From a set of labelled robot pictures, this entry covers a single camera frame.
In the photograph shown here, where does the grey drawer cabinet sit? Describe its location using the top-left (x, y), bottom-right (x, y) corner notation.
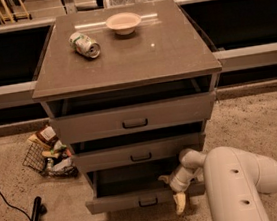
top-left (21, 0), bottom-right (234, 183)

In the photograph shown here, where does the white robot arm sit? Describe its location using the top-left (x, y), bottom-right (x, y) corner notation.
top-left (159, 146), bottom-right (277, 221)

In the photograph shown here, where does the grey bottom drawer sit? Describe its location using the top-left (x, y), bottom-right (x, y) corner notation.
top-left (80, 154), bottom-right (208, 217)

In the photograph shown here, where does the grey metal rail frame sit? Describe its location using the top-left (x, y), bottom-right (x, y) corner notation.
top-left (0, 0), bottom-right (277, 111)

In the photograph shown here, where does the wire basket of snacks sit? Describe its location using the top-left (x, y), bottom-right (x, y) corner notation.
top-left (22, 126), bottom-right (79, 178)

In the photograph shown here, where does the grey top drawer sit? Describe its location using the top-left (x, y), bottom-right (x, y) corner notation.
top-left (50, 92), bottom-right (216, 144)

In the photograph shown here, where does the grey middle drawer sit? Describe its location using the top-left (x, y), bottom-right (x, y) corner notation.
top-left (73, 132), bottom-right (205, 171)

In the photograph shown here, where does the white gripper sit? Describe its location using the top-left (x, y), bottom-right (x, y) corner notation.
top-left (158, 165), bottom-right (194, 215)

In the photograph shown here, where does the green silver soda can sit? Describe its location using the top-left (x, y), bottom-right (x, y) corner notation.
top-left (69, 32), bottom-right (101, 59)

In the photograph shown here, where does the white paper bowl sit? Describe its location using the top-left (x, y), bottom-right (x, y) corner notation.
top-left (105, 12), bottom-right (142, 36)

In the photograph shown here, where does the grey drawer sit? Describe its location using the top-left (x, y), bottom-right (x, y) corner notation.
top-left (73, 132), bottom-right (205, 171)
top-left (80, 154), bottom-right (208, 217)
top-left (50, 92), bottom-right (216, 144)

